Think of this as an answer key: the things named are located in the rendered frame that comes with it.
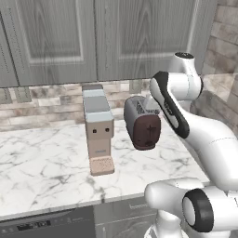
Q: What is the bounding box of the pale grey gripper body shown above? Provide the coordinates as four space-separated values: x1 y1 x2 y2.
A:
144 93 162 115

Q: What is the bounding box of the grey wood cabinet door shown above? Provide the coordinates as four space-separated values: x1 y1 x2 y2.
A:
0 0 99 87
0 13 20 88
94 0 218 83

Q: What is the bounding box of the grey and maroon toaster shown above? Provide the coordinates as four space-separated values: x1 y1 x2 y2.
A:
123 95 163 152

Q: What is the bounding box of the beige and grey coffee machine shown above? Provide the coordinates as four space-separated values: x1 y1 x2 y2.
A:
81 83 116 178

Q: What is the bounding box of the grey drawer front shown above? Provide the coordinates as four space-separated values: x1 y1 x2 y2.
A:
93 195 157 238

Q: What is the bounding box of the grey drawer handle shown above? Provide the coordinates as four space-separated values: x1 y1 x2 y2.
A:
127 202 149 210

